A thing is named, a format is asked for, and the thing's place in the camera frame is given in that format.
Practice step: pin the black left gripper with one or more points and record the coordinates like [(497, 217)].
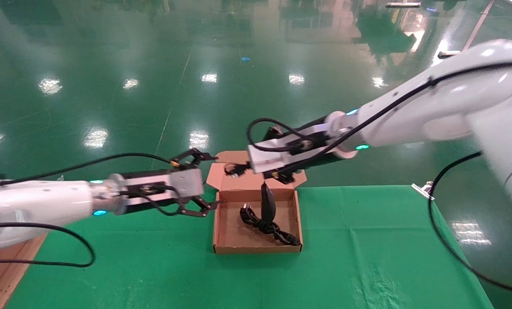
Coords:
[(144, 176)]

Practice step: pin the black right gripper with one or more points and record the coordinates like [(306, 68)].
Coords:
[(320, 156)]

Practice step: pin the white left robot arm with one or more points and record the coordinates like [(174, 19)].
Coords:
[(32, 201)]

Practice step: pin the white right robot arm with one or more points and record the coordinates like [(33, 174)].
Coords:
[(431, 111)]

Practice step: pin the flat open cardboard box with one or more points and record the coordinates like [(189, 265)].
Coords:
[(234, 231)]

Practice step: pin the green table cloth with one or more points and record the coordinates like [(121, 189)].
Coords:
[(152, 266)]

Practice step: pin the clear plastic floor scrap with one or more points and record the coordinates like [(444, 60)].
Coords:
[(59, 177)]

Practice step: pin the metal table clip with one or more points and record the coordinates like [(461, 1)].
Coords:
[(423, 191)]

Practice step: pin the white stand base bar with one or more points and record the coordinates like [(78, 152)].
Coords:
[(404, 4)]

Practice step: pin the white stand base with pole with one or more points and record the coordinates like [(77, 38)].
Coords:
[(444, 54)]

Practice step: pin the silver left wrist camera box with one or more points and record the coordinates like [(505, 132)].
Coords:
[(187, 184)]

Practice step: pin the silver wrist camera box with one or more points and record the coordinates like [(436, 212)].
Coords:
[(187, 184), (273, 156)]

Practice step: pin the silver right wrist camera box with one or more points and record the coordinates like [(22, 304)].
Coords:
[(273, 156)]

